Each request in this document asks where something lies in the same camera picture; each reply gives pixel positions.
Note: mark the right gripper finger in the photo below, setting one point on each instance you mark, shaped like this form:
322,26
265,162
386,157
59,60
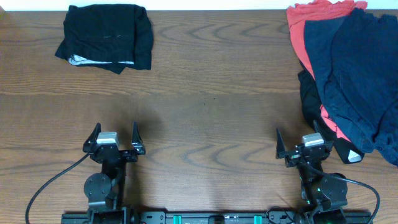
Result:
325,132
280,147

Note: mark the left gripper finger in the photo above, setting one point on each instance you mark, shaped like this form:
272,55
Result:
136,142
90,143

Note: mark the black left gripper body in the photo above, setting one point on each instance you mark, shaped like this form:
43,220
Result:
129,158

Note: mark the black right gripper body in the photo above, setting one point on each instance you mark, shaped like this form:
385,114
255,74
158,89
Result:
293,159

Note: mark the black shorts white waistband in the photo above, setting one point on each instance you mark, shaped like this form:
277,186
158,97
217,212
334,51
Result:
108,36

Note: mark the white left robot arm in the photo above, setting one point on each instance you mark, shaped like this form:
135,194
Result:
105,190

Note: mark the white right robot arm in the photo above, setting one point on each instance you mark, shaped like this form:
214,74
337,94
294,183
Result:
324,193

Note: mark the black garment in pile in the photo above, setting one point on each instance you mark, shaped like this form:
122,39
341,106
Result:
311,109

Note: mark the navy blue garment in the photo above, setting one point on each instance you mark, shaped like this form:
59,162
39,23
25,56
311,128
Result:
379,36

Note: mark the red garment in pile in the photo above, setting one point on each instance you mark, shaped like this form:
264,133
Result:
327,40

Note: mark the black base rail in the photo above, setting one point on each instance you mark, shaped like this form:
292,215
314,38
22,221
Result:
273,216

